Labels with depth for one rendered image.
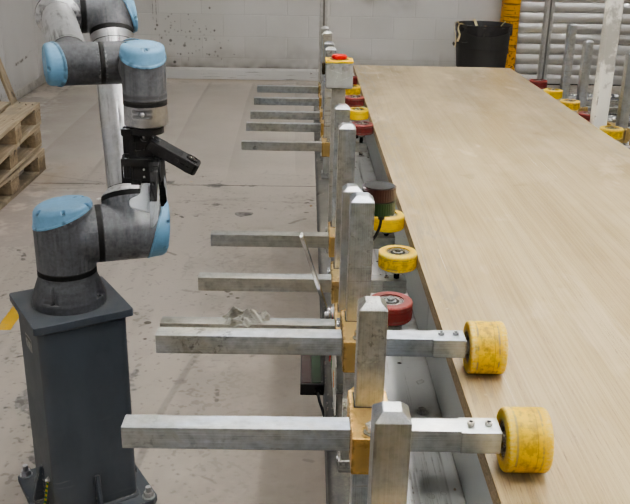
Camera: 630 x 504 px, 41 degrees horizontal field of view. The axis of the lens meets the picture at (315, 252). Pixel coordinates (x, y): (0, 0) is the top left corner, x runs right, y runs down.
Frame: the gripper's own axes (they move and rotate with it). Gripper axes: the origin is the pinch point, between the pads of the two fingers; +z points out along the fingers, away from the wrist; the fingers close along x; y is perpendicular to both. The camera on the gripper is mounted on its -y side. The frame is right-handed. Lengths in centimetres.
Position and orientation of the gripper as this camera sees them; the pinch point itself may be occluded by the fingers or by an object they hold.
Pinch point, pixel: (160, 217)
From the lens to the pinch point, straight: 187.9
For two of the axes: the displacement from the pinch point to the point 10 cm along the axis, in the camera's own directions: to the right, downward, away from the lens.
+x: 0.2, 3.6, -9.3
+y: -10.0, -0.1, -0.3
